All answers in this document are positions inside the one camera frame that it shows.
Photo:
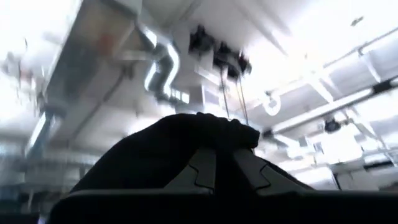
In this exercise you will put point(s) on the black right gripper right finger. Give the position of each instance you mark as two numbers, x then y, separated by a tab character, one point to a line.
248	169

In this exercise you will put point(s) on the white ceiling pipe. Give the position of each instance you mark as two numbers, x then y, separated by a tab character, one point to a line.
326	109

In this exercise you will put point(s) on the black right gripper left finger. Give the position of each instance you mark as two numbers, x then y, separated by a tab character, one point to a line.
205	174

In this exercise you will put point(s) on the black ceiling fixture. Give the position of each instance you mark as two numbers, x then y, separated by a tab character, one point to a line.
332	126

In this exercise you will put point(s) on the beige ceiling duct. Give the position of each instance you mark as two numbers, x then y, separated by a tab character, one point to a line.
90	46

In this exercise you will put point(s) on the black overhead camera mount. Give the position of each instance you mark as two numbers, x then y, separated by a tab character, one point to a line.
224	56

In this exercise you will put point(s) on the large black garment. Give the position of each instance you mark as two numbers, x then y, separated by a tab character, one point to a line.
155	149

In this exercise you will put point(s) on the silver ventilation duct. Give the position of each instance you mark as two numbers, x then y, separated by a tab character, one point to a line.
163	70

